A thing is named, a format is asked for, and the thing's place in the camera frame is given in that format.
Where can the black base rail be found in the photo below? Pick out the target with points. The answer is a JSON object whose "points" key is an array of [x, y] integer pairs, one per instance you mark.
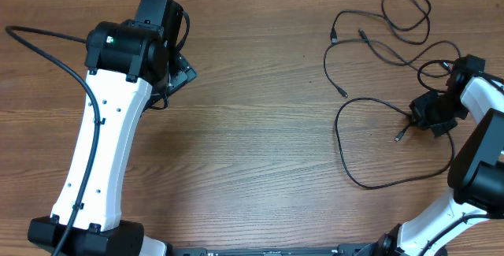
{"points": [[271, 251]]}

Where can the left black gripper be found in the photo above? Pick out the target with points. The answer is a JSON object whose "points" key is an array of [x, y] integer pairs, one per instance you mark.
{"points": [[181, 72]]}

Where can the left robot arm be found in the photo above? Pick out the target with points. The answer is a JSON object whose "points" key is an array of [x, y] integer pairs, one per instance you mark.
{"points": [[131, 67]]}

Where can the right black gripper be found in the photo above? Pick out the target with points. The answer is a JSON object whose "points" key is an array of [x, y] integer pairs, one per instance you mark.
{"points": [[429, 113]]}

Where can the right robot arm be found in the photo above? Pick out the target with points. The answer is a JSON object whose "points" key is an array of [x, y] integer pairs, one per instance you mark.
{"points": [[475, 174]]}

